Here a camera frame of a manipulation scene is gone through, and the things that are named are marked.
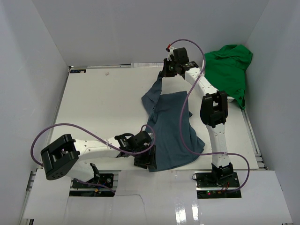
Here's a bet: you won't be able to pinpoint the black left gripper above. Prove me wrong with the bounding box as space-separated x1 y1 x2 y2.
132 144 157 169

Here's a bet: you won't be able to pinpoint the blue t shirt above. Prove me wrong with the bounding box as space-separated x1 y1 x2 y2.
141 76 205 172

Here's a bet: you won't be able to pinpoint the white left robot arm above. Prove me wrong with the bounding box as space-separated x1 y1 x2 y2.
40 131 157 187

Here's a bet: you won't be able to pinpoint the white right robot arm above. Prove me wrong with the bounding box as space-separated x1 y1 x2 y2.
162 45 233 187

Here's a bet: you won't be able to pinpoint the papers behind table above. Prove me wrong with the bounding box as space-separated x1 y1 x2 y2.
130 62 175 70

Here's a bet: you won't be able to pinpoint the green t shirt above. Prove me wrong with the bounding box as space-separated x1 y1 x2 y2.
205 45 253 109

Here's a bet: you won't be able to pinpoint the white plastic basket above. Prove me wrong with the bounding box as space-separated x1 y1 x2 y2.
227 96 235 103

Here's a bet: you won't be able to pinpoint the black label sticker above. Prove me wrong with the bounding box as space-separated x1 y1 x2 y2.
70 69 86 74

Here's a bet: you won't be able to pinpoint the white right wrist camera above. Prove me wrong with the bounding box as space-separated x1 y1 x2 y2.
166 46 176 61

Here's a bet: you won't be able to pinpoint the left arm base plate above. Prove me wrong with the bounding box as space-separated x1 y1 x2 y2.
69 173 115 197

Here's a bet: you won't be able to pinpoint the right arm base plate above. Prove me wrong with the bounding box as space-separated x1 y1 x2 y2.
192 172 242 199

